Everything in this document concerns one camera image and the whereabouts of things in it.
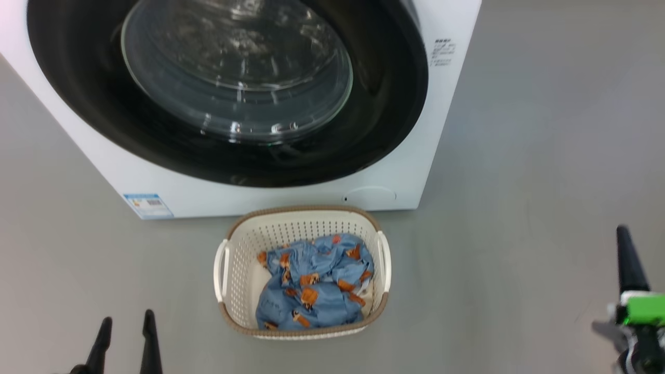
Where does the blue garment with orange print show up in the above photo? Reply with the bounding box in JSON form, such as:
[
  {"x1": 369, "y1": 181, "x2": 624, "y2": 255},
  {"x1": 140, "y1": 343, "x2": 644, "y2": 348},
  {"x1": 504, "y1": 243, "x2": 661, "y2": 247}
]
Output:
[{"x1": 255, "y1": 233, "x2": 375, "y2": 331}]

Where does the white front-load washing machine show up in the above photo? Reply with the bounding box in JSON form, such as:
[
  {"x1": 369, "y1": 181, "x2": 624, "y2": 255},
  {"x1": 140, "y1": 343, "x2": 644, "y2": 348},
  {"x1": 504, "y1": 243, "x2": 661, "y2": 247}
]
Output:
[{"x1": 0, "y1": 0, "x2": 483, "y2": 220}]

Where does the cream perforated laundry basket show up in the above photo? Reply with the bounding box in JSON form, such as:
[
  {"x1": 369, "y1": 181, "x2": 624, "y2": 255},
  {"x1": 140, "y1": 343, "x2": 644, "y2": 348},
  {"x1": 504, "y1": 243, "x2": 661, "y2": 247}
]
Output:
[{"x1": 213, "y1": 205, "x2": 392, "y2": 341}]

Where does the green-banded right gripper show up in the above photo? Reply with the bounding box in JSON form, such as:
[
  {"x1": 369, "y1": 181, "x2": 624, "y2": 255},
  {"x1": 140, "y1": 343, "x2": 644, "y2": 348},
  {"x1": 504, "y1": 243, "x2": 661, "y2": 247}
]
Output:
[{"x1": 592, "y1": 224, "x2": 665, "y2": 374}]

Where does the round drain filter cover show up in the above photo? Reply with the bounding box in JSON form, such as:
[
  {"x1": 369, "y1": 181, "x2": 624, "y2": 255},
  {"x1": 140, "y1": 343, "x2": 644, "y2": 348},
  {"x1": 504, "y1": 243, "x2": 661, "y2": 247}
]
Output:
[{"x1": 343, "y1": 186, "x2": 398, "y2": 206}]

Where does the black-rimmed glass washer door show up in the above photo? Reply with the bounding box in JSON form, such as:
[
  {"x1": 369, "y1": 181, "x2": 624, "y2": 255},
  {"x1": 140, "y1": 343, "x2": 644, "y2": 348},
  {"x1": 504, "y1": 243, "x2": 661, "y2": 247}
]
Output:
[{"x1": 26, "y1": 0, "x2": 430, "y2": 188}]

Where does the blue energy label sticker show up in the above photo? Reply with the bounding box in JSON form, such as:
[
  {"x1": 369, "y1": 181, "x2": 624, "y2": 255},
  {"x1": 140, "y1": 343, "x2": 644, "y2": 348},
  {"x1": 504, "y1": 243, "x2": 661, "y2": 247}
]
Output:
[{"x1": 123, "y1": 193, "x2": 174, "y2": 220}]

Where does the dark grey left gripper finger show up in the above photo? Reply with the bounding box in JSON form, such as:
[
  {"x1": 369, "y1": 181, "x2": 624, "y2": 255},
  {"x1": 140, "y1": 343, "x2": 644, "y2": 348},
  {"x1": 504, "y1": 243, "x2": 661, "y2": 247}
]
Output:
[
  {"x1": 85, "y1": 317, "x2": 113, "y2": 374},
  {"x1": 140, "y1": 310, "x2": 163, "y2": 374}
]

